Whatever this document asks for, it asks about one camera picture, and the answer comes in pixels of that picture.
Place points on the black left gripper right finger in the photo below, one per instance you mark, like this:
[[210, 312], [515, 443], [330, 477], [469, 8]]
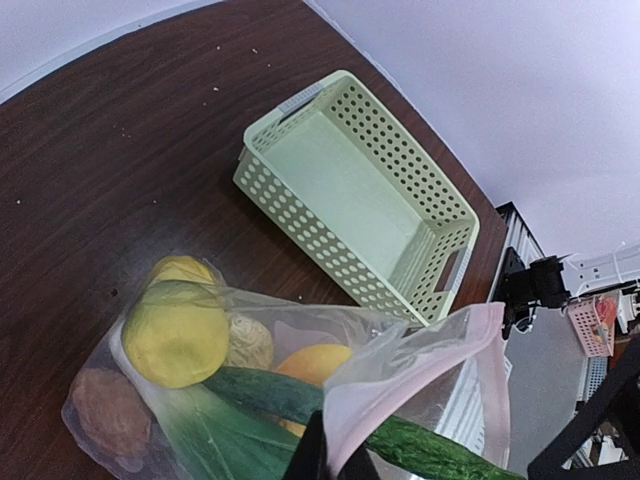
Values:
[[359, 467]]

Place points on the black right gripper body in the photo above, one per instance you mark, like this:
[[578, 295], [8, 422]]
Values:
[[617, 401]]

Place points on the green bok choy toy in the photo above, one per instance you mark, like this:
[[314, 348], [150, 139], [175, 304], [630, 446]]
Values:
[[214, 439]]

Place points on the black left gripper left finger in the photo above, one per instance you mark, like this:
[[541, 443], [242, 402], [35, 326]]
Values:
[[309, 461]]

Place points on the beige walnut toy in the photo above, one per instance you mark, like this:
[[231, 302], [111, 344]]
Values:
[[251, 344]]

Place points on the pale green perforated basket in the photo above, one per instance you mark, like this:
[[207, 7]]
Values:
[[340, 175]]

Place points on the green pepper toy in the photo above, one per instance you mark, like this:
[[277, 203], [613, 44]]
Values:
[[180, 277]]

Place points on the clear zip top bag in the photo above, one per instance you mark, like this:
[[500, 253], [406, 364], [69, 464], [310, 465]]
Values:
[[449, 378]]

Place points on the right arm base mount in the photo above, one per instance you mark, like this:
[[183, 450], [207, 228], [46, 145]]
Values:
[[524, 288]]

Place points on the yellow lemon toy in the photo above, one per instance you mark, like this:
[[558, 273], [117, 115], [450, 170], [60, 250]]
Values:
[[176, 343]]

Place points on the pink perforated storage basket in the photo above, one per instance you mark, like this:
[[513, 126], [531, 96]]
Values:
[[594, 319]]

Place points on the brown potato toy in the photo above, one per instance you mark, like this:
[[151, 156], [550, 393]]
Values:
[[111, 412]]

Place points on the dark green cucumber toy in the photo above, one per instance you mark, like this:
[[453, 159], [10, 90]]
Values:
[[399, 442]]

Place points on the orange mango slice toy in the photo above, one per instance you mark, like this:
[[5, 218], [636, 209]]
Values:
[[314, 364]]

